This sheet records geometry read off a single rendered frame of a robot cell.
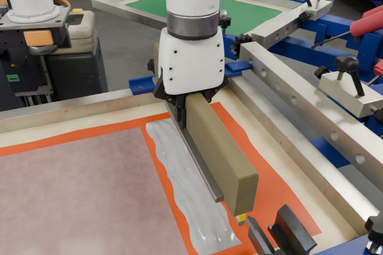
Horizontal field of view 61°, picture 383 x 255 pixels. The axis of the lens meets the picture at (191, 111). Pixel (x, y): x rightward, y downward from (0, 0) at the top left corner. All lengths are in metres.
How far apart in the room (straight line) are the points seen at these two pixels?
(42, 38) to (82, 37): 0.60
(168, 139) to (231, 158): 0.31
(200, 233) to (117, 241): 0.13
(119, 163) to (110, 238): 0.17
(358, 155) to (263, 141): 0.19
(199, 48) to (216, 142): 0.14
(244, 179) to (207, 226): 0.18
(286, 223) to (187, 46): 0.29
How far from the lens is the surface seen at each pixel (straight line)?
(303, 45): 1.29
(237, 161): 0.42
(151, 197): 0.62
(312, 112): 0.74
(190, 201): 0.60
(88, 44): 1.53
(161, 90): 0.52
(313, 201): 0.65
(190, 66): 0.50
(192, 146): 0.53
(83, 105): 0.82
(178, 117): 0.56
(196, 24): 0.46
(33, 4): 0.92
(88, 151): 0.73
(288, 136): 0.71
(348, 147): 0.68
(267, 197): 0.63
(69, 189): 0.67
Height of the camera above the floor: 1.43
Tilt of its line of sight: 36 degrees down
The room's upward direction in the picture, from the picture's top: straight up
